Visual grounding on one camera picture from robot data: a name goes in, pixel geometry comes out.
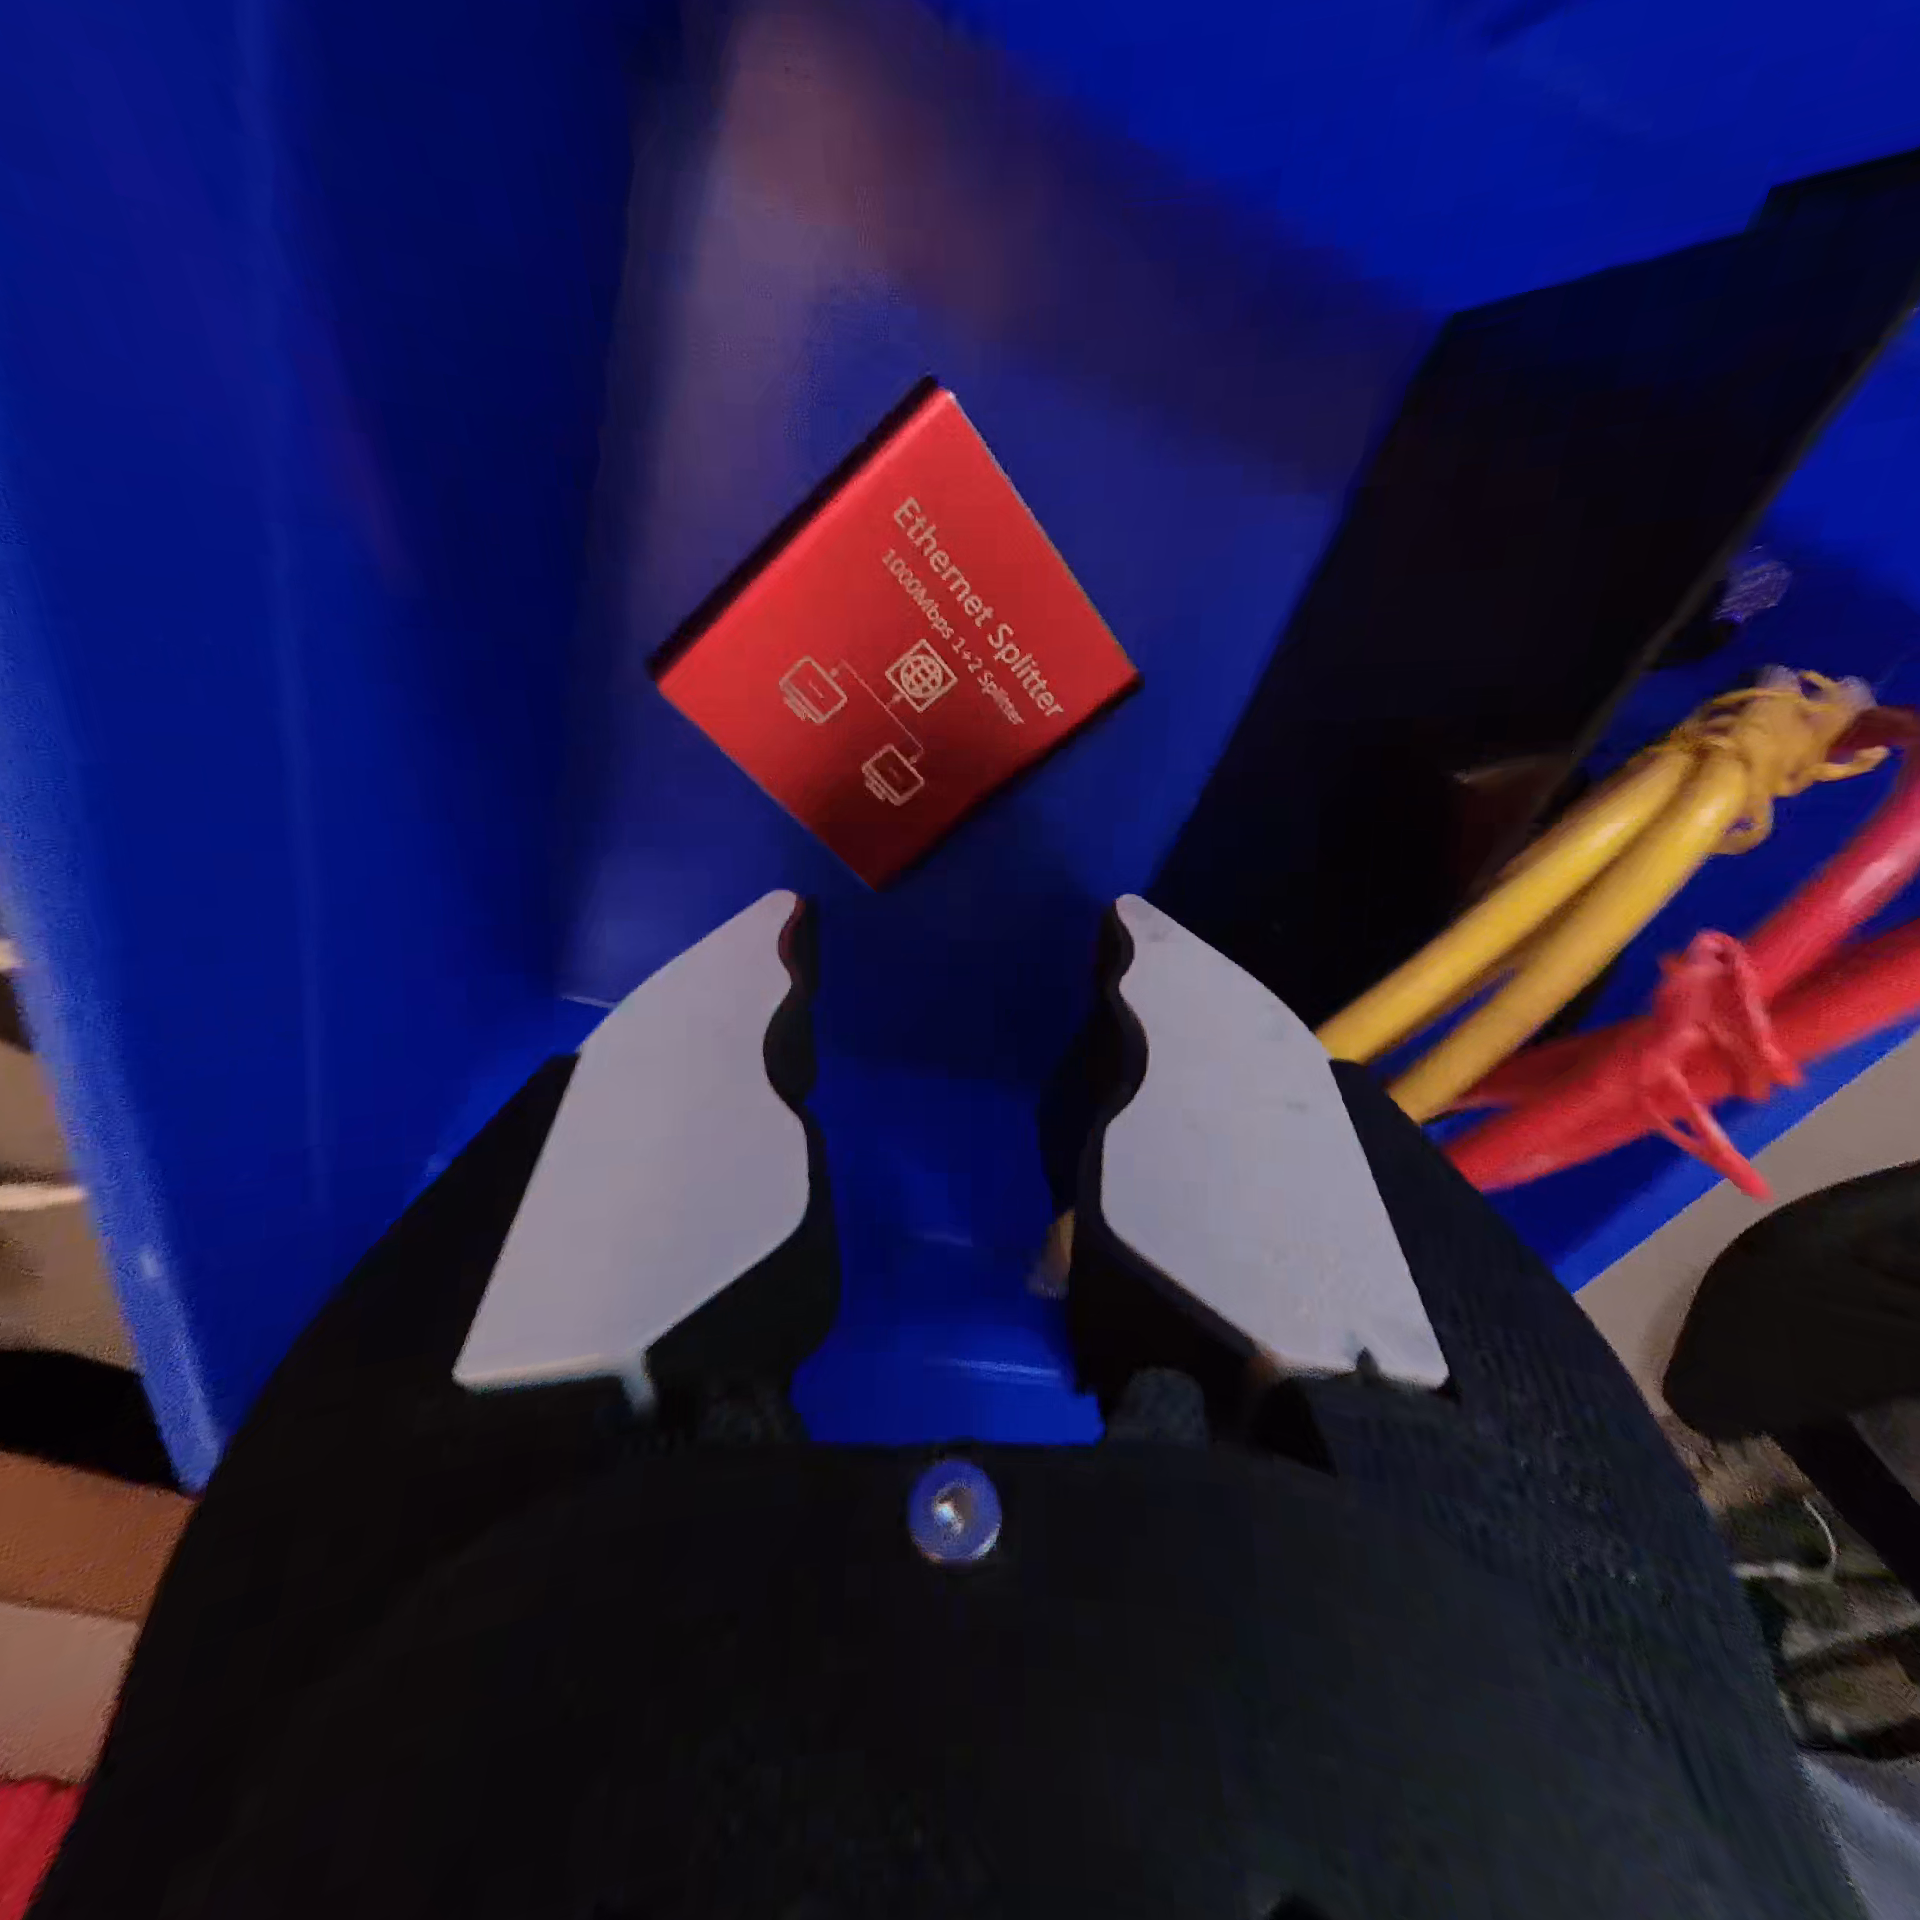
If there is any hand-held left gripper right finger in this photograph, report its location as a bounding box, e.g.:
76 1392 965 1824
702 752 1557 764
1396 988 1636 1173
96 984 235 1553
1042 894 1454 1399

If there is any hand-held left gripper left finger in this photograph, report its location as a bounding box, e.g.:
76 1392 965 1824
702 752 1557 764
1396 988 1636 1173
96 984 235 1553
451 887 843 1411

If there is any red ethernet cable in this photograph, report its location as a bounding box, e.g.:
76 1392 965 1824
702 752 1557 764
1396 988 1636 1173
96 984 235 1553
1441 703 1920 1193

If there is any red ethernet splitter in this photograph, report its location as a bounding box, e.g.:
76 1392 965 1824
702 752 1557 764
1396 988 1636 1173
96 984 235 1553
649 378 1142 894

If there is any blue plastic bin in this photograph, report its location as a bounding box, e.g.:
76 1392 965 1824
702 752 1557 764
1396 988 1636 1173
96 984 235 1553
0 0 1920 1493

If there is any red twist tie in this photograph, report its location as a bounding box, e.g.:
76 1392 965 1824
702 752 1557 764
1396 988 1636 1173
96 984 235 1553
1634 929 1811 1201

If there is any black mesh office chair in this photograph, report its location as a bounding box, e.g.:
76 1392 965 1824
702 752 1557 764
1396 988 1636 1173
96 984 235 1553
1662 1162 1920 1591

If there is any yellow twist tie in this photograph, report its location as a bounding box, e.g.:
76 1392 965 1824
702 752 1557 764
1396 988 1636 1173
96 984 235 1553
1673 666 1896 858

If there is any black bin divider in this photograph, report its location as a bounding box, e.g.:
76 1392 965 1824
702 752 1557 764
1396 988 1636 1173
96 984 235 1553
1147 149 1920 1037

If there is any yellow ethernet cable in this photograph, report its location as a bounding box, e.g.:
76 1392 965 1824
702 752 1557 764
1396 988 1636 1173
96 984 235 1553
1035 666 1892 1292

